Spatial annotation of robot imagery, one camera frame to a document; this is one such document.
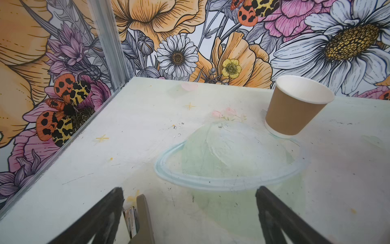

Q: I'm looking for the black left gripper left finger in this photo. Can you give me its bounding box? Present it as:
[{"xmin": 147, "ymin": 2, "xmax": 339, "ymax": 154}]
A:
[{"xmin": 50, "ymin": 187, "xmax": 124, "ymax": 244}]

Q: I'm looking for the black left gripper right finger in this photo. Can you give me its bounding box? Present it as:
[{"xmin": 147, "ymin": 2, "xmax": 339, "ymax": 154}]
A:
[{"xmin": 256, "ymin": 186, "xmax": 331, "ymax": 244}]

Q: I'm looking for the clear plastic bowl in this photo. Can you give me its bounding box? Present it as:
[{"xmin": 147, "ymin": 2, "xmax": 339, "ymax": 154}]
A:
[{"xmin": 154, "ymin": 121, "xmax": 310, "ymax": 192}]

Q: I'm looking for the brown paper cup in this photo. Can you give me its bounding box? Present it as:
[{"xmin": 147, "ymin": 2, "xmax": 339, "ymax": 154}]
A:
[{"xmin": 265, "ymin": 75, "xmax": 335, "ymax": 139}]

